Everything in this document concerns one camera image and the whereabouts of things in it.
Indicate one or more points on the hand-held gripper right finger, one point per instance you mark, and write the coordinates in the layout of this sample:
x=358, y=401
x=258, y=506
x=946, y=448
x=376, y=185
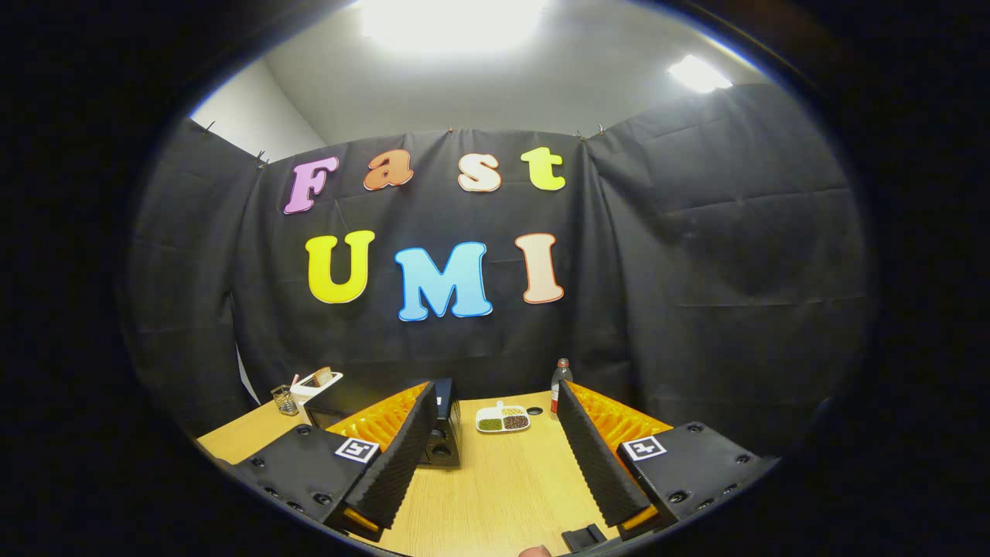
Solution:
x=592, y=456

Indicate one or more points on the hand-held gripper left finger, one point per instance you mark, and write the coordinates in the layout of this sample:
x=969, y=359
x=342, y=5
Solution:
x=406, y=452

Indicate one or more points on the black toaster oven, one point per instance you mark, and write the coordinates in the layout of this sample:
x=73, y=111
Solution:
x=446, y=433

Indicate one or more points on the glass toaster oven door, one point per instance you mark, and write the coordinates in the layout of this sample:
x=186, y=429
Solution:
x=321, y=418

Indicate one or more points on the red label water bottle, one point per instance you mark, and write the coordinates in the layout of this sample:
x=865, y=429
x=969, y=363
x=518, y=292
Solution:
x=560, y=383

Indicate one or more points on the white divided bean dish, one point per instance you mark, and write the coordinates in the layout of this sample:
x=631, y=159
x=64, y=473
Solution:
x=503, y=422

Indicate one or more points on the brown bread slice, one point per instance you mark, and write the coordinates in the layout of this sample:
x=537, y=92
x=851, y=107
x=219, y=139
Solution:
x=322, y=377

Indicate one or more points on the black backdrop cloth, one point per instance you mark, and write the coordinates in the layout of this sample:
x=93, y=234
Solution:
x=696, y=271

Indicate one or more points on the small ceiling light panel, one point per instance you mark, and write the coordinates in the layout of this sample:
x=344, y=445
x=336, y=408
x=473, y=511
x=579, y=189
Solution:
x=698, y=73

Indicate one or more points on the large ceiling light panel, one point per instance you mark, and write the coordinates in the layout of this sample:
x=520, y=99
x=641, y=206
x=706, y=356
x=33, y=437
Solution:
x=452, y=23

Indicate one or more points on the black bracket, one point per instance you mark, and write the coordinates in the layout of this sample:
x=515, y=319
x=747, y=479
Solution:
x=584, y=537

